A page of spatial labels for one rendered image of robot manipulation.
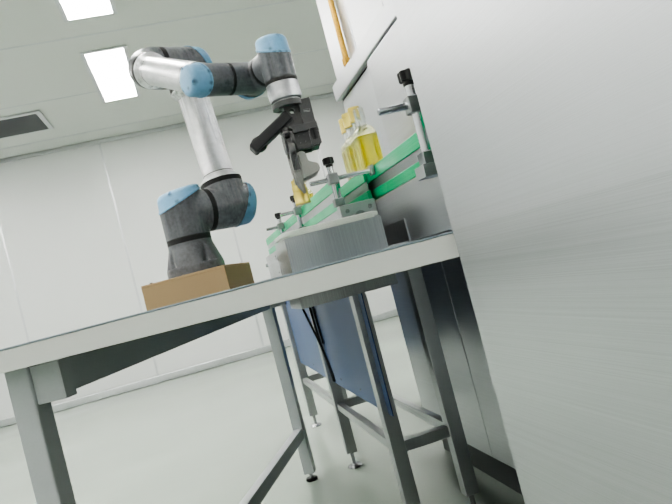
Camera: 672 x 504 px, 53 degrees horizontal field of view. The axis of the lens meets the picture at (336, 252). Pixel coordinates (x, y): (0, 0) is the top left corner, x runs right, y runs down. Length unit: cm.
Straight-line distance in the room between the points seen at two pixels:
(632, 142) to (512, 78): 16
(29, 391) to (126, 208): 659
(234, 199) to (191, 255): 20
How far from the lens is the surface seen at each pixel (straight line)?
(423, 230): 140
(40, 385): 113
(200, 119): 190
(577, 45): 55
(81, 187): 777
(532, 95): 62
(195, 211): 176
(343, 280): 90
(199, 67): 157
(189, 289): 166
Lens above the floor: 74
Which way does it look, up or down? 1 degrees up
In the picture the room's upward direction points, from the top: 15 degrees counter-clockwise
